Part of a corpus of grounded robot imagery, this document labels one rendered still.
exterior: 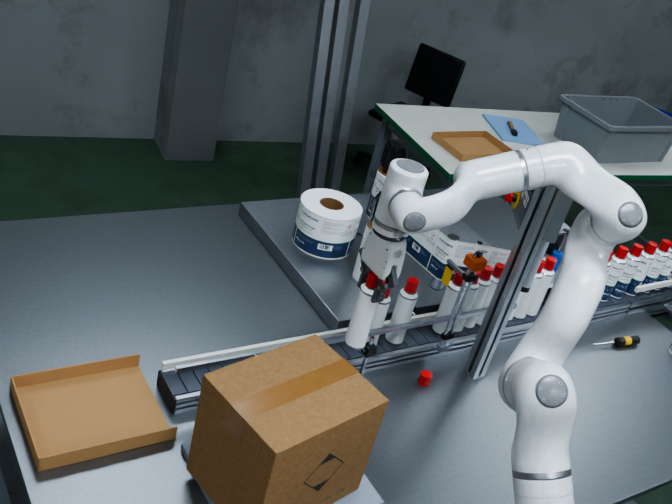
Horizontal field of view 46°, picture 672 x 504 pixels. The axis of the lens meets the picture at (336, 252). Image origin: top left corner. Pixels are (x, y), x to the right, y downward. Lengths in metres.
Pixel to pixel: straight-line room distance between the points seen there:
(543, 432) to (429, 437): 0.47
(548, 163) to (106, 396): 1.13
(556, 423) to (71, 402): 1.07
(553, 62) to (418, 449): 4.62
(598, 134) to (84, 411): 3.02
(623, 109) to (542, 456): 3.29
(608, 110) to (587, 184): 2.95
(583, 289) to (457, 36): 4.12
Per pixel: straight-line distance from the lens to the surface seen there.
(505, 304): 2.16
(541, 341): 1.76
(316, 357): 1.71
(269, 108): 5.26
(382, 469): 1.94
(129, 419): 1.91
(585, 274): 1.73
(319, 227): 2.45
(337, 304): 2.31
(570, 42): 6.32
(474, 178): 1.69
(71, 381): 2.00
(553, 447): 1.70
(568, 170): 1.75
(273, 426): 1.53
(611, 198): 1.71
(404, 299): 2.14
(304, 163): 4.64
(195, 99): 4.75
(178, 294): 2.31
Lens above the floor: 2.18
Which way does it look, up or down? 30 degrees down
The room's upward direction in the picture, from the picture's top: 15 degrees clockwise
